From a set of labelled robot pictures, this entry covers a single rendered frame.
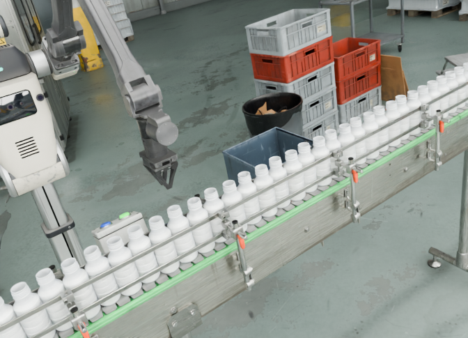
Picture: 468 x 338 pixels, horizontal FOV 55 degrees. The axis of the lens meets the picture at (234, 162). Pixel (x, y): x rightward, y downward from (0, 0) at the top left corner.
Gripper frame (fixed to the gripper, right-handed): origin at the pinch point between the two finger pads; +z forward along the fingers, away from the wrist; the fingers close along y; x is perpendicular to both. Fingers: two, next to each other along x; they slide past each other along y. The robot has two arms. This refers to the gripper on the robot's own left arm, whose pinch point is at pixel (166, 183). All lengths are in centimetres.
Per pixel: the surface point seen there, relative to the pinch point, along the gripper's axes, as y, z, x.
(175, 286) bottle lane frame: -6.5, 26.7, 7.4
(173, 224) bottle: -2.0, 11.3, 1.8
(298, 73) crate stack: 172, 54, -194
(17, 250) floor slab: 230, 125, 43
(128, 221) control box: 12.1, 12.7, 9.6
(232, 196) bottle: -3.1, 11.0, -17.2
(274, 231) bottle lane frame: -6.4, 27.4, -27.3
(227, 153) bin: 55, 29, -50
